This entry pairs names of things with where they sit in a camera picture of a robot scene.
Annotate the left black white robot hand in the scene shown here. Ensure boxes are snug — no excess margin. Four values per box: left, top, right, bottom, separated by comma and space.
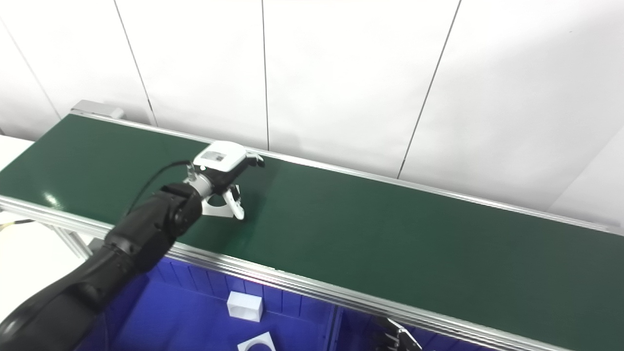
188, 141, 265, 221

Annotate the green conveyor belt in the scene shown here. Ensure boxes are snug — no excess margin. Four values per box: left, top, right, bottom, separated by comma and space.
0, 115, 624, 351
0, 100, 624, 351

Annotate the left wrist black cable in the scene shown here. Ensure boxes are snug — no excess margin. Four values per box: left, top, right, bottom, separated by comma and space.
126, 160, 195, 216

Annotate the white rectangular block part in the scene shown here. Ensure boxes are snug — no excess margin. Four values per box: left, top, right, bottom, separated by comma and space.
226, 291, 264, 323

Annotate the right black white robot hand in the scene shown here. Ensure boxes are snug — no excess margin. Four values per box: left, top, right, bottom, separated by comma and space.
373, 316, 422, 351

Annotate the white square part with hole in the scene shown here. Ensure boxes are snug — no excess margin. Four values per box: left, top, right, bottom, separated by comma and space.
201, 194, 244, 218
237, 331, 277, 351

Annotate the blue plastic bin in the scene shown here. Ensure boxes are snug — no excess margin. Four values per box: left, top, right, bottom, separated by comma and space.
78, 256, 337, 351

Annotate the aluminium conveyor leg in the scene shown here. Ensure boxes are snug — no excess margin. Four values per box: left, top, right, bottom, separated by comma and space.
49, 224, 93, 259

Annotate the grey conveyor motor box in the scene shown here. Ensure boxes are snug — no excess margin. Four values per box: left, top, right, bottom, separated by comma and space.
71, 100, 125, 120

